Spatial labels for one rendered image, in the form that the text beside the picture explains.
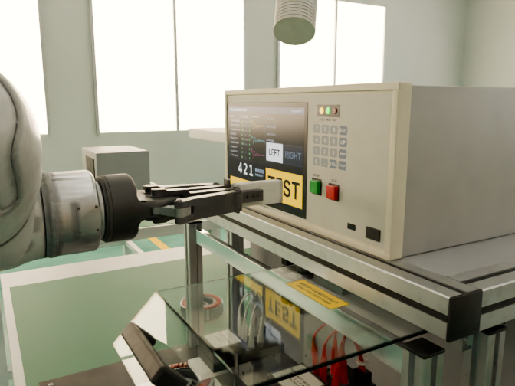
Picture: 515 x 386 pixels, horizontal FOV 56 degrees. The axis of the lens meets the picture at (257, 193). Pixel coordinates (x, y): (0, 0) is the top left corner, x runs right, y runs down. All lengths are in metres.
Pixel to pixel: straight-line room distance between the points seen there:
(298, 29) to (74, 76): 3.65
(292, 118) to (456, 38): 7.71
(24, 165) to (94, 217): 0.18
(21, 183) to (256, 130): 0.52
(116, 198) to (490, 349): 0.44
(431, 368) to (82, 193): 0.39
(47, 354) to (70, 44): 4.35
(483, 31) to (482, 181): 7.67
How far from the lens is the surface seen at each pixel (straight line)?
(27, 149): 0.35
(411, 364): 0.55
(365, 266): 0.58
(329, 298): 0.60
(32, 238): 0.51
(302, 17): 1.89
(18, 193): 0.37
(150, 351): 0.50
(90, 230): 0.52
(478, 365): 0.62
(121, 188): 0.53
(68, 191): 0.52
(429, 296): 0.52
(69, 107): 5.28
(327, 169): 0.66
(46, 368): 1.16
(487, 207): 0.71
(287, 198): 0.75
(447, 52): 8.24
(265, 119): 0.79
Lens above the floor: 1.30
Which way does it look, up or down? 10 degrees down
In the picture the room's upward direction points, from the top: straight up
